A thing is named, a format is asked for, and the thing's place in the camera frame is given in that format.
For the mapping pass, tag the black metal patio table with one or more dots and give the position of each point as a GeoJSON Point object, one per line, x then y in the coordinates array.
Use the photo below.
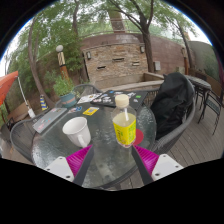
{"type": "Point", "coordinates": [200, 83]}

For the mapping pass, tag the white sticker sheet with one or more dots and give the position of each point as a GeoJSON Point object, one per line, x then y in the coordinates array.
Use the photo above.
{"type": "Point", "coordinates": [88, 98]}

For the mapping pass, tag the yellow-labelled clear drink bottle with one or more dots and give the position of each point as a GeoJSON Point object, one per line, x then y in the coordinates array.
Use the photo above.
{"type": "Point", "coordinates": [124, 130]}

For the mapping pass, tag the yellow square card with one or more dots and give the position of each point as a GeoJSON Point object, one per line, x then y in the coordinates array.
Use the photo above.
{"type": "Point", "coordinates": [90, 111]}

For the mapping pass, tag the black backpack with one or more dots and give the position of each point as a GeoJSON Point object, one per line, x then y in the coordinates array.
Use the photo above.
{"type": "Point", "coordinates": [173, 100]}

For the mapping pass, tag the globe-topped striped lamp post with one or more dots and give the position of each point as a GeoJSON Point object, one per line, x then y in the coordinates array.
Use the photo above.
{"type": "Point", "coordinates": [62, 63]}

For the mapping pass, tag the black metal patio chair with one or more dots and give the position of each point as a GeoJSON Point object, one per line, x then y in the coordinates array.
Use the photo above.
{"type": "Point", "coordinates": [211, 100]}

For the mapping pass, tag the small blue sticker card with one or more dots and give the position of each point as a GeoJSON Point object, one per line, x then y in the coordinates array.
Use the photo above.
{"type": "Point", "coordinates": [75, 109]}

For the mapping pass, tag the green plant in teal pot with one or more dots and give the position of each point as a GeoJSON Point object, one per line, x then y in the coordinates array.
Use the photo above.
{"type": "Point", "coordinates": [68, 100]}

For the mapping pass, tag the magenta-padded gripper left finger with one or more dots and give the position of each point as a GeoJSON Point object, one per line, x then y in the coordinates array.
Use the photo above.
{"type": "Point", "coordinates": [77, 160]}

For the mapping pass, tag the wooden bench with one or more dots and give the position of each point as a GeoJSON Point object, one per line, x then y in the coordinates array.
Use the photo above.
{"type": "Point", "coordinates": [23, 108]}

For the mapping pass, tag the black laptop with stickers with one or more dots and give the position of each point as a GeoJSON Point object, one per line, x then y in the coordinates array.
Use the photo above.
{"type": "Point", "coordinates": [140, 96]}

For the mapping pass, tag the grey wall utility box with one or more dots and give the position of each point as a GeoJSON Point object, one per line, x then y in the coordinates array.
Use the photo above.
{"type": "Point", "coordinates": [157, 65]}

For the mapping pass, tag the grey laptop with stickers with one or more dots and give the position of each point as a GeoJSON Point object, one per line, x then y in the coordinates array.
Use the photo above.
{"type": "Point", "coordinates": [50, 119]}

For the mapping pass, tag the white ceramic mug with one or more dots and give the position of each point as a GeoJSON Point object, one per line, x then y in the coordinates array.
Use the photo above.
{"type": "Point", "coordinates": [75, 130]}

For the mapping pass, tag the tall leafy tree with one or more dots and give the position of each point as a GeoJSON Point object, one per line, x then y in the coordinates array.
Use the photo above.
{"type": "Point", "coordinates": [33, 60]}
{"type": "Point", "coordinates": [147, 50]}

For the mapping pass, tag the blue yellow striped cone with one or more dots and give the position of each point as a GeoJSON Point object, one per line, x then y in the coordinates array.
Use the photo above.
{"type": "Point", "coordinates": [43, 103]}

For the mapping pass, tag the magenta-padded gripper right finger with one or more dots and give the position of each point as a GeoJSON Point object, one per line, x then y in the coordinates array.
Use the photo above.
{"type": "Point", "coordinates": [148, 160]}

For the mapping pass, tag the orange patio umbrella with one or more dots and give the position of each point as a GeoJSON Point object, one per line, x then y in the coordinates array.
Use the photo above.
{"type": "Point", "coordinates": [6, 85]}

